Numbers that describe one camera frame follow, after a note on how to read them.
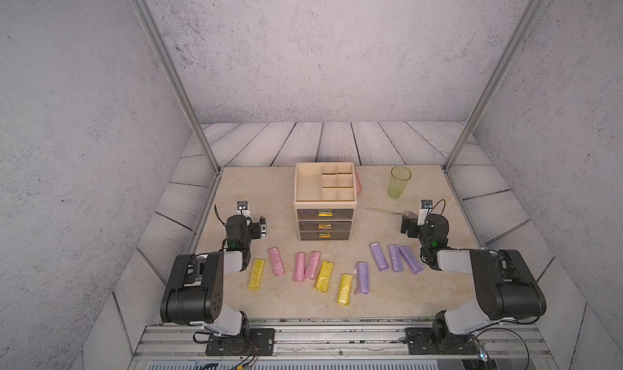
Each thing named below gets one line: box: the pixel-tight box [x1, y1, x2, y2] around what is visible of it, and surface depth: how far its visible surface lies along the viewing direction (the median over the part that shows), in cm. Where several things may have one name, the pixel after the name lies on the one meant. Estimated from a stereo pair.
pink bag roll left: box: [268, 246, 286, 277], surface depth 91 cm
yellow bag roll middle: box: [314, 260, 335, 293], surface depth 86 cm
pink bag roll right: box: [304, 250, 321, 280], surface depth 89 cm
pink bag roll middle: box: [292, 252, 306, 283], surface depth 89 cm
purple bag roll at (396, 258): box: [388, 244, 404, 273], surface depth 92 cm
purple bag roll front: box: [357, 261, 370, 295], surface depth 87 cm
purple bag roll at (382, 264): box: [369, 242, 390, 272], surface depth 91 cm
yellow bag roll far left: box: [248, 258, 266, 291], surface depth 87 cm
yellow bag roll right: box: [337, 272, 353, 306], surface depth 84 cm
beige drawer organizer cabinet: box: [293, 161, 357, 241], surface depth 85 cm
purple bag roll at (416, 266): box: [399, 245, 424, 275], surface depth 91 cm
